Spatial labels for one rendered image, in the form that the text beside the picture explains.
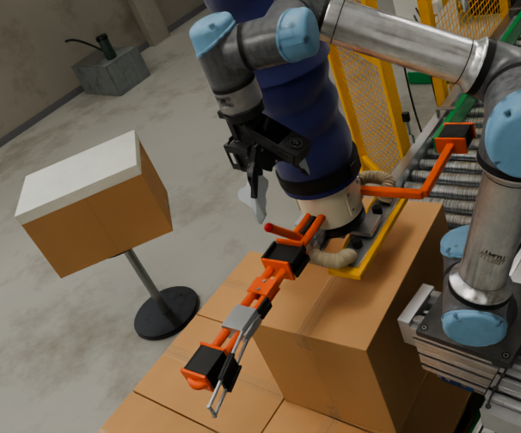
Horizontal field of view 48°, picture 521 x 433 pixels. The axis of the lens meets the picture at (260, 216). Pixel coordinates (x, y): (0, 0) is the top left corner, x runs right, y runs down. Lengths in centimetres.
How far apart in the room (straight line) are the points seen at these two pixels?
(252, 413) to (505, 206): 129
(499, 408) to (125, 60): 616
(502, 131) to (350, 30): 30
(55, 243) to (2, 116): 457
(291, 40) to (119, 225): 209
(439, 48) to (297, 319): 93
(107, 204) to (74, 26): 517
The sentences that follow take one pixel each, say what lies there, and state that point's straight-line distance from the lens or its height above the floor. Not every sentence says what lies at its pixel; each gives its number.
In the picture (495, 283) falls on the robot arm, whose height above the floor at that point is 130.
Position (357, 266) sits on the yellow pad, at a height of 108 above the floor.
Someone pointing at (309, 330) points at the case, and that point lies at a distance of 165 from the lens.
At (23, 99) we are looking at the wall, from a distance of 750.
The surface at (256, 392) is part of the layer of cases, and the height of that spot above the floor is 54.
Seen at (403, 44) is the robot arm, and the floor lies 173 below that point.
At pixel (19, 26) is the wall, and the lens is 751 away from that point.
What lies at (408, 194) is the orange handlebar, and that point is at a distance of 158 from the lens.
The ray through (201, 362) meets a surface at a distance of 133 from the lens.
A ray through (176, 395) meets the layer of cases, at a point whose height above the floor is 54.
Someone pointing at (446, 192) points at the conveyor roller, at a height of 53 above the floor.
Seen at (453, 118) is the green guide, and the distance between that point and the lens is 298.
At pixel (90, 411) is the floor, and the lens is 327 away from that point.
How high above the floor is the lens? 212
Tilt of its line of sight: 33 degrees down
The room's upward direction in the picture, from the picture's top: 24 degrees counter-clockwise
